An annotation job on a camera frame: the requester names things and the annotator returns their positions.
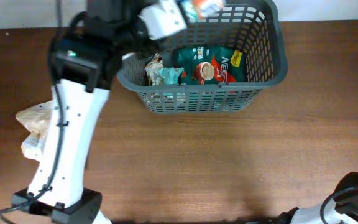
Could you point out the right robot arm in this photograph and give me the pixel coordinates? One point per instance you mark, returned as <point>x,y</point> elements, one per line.
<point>339,207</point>

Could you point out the green Nescafe coffee bag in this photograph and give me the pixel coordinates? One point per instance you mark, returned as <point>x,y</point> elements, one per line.
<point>210,65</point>

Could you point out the beige paper bag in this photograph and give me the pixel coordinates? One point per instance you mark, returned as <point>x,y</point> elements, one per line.
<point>36,120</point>

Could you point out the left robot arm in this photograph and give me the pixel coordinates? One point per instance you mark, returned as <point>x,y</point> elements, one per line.
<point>83,60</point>

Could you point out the brown white snack bag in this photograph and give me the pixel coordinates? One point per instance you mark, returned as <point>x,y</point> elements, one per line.
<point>152,70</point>

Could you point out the small pale green packet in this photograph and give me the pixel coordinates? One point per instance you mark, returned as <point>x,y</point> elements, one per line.
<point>170,75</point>

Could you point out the grey plastic basket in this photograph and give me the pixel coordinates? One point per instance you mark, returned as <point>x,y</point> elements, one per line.
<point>250,27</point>

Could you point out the Kleenex tissue multipack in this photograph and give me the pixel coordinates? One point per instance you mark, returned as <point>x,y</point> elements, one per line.
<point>195,10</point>

